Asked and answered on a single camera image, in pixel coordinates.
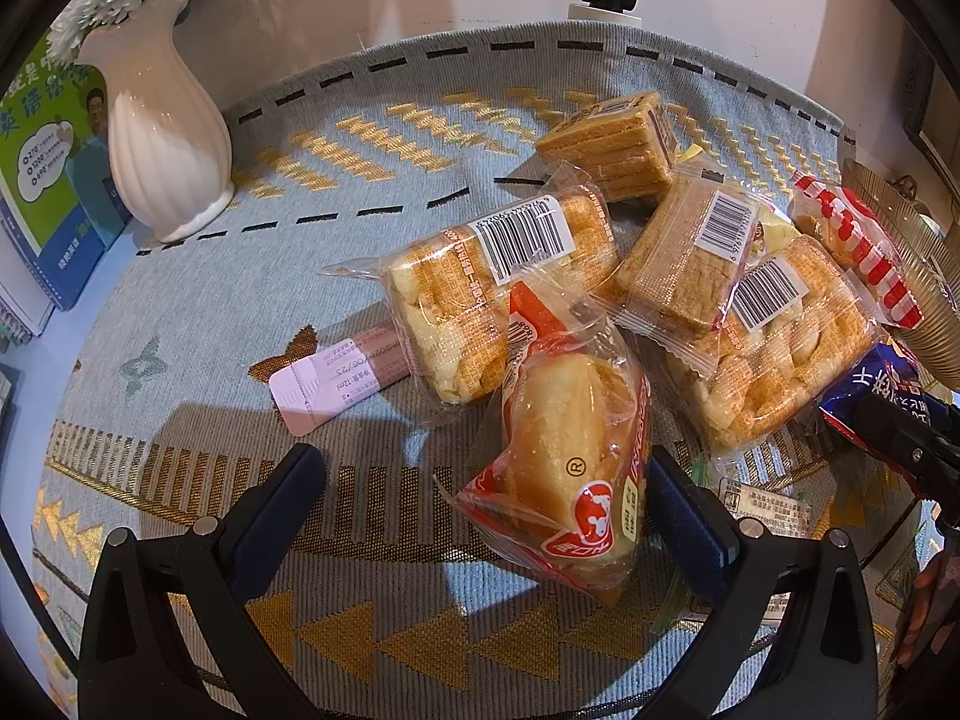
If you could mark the red orange bread roll pack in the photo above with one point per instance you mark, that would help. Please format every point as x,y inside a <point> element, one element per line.
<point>564,499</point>

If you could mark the puffed cracker pack with barcode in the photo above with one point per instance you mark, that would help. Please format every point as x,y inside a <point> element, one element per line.
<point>449,293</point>

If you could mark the person right hand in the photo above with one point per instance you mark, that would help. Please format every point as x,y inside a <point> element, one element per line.
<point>940,573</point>

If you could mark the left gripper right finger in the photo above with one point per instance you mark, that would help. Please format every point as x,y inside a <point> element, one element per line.
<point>822,663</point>

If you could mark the wafer biscuit pack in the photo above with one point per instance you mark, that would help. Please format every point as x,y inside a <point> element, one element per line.
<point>625,145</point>

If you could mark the brown toast slice pack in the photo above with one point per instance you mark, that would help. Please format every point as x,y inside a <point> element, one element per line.
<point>675,285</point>

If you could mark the red white striped snack bag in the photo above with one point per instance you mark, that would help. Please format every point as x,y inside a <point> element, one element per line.
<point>851,234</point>

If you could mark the white ribbed ceramic vase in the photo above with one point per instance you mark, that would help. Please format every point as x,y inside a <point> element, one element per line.
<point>169,148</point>

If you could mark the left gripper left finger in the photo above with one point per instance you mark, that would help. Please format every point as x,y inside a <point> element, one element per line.
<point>134,662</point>

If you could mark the patterned woven table mat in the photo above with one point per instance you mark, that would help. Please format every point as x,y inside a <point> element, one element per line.
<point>388,604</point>

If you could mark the pink snack stick pack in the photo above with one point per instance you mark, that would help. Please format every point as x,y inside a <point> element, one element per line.
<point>314,390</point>

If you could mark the gold ribbed glass bowl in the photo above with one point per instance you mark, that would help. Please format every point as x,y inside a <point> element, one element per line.
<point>929,268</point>

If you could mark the purple white large snack bag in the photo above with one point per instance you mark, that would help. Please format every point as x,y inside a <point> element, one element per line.
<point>883,385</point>

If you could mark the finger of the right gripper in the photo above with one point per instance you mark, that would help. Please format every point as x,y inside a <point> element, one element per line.
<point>924,453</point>

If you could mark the green blue book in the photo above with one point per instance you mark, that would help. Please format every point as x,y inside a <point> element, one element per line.
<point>60,206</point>

